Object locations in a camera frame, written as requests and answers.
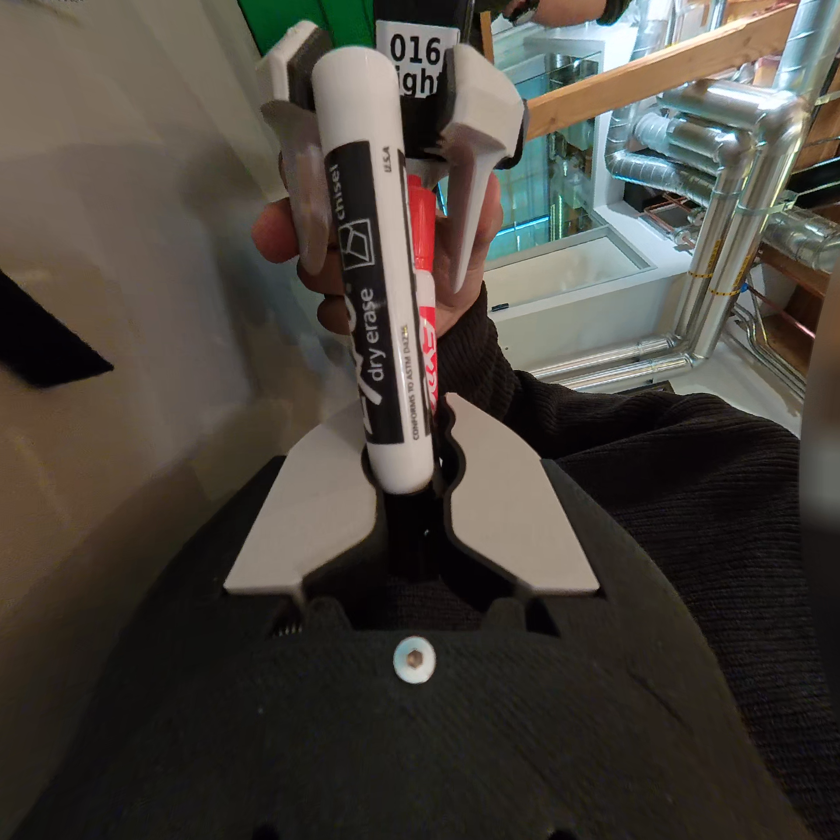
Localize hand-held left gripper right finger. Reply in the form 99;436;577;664
441;392;601;601

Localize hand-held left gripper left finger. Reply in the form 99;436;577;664
223;420;389;608

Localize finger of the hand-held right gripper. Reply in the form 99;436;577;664
255;21;337;275
440;45;529;294

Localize red dry erase marker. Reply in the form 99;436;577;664
405;172;442;416

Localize black dry erase marker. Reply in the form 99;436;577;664
310;46;439;580

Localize black velcro strap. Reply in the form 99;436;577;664
0;270;116;389

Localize person's right hand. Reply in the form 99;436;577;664
251;147;504;342

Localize green plastic bin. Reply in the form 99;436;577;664
239;0;378;60

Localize wooden railing beam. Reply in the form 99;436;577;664
525;3;798;140

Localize silver insulated pipes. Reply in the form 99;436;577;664
532;0;840;392

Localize person's black sweater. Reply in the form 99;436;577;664
689;591;840;840

